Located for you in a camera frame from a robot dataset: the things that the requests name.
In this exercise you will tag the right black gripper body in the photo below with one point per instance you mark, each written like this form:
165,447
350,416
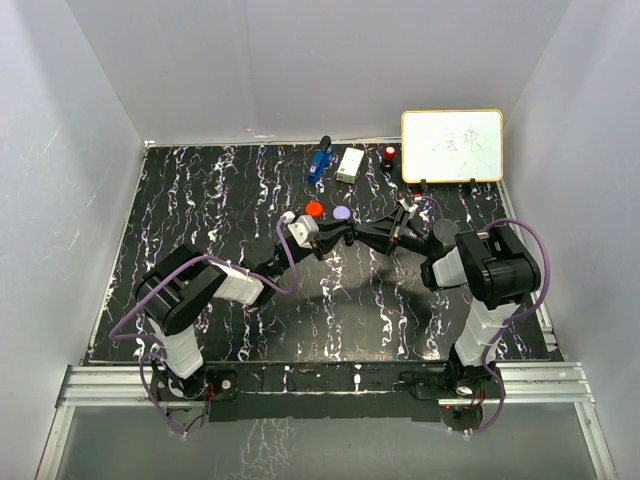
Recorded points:
415,238

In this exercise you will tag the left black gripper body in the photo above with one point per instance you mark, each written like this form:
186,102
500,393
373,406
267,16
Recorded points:
284,264

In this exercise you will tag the orange earbud charging case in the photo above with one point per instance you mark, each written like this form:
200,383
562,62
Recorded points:
314,209

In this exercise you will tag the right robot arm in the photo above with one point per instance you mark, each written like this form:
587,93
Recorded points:
493,263

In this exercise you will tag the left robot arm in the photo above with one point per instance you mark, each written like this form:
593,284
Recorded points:
176,291

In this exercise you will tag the white rectangular box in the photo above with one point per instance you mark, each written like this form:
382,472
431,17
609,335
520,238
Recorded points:
348,169

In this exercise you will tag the red emergency stop button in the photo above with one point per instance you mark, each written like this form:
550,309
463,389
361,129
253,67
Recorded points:
389,155

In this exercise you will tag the blue black stapler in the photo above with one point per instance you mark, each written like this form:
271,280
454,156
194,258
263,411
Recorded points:
321,157

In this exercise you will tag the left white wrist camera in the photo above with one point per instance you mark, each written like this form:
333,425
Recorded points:
303,228

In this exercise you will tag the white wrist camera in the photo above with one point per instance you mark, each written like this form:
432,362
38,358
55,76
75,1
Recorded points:
303,228
408,207

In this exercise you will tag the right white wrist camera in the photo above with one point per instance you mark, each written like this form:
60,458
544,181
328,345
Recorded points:
408,207

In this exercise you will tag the white whiteboard wooden frame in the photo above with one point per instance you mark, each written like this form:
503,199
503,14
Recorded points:
452,146

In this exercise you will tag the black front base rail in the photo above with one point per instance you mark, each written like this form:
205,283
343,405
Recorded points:
420,391

